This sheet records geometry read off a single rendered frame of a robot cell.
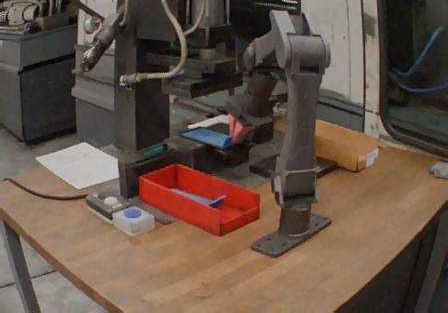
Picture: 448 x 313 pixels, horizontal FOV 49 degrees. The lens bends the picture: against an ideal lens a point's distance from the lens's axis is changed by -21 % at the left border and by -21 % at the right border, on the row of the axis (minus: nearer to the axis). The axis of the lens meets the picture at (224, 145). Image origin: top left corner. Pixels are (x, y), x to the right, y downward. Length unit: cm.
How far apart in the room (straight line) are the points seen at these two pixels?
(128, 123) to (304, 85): 72
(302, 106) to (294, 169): 13
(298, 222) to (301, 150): 14
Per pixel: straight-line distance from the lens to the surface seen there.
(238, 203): 131
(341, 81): 199
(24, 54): 444
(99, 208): 129
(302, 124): 110
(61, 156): 169
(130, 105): 165
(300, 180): 115
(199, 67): 145
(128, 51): 163
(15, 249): 157
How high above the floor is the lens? 147
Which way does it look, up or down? 19 degrees down
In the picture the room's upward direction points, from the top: straight up
